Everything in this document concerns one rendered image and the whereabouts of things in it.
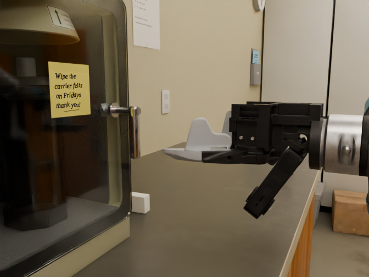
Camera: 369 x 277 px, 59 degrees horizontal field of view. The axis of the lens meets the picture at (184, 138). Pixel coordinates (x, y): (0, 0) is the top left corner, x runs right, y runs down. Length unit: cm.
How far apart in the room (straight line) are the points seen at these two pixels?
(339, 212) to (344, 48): 143
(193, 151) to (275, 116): 12
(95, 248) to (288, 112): 39
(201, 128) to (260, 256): 29
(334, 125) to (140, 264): 38
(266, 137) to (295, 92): 290
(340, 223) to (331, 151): 272
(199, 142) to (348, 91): 290
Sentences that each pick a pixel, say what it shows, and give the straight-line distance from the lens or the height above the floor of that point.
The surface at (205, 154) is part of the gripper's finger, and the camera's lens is 43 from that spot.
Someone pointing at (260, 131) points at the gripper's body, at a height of 118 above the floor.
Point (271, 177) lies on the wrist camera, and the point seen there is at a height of 112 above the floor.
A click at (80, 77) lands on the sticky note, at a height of 125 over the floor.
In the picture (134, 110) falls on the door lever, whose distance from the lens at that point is 55.
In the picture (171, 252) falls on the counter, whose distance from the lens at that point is 63.
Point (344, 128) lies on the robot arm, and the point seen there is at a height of 119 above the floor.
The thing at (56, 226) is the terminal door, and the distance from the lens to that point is 52.
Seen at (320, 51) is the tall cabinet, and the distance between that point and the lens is 332.
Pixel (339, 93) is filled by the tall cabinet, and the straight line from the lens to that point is 330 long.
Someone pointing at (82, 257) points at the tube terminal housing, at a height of 96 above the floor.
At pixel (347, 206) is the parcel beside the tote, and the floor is 24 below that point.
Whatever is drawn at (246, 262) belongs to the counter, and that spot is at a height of 94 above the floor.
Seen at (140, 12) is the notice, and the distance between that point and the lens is 147.
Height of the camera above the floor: 124
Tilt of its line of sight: 9 degrees down
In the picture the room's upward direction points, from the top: straight up
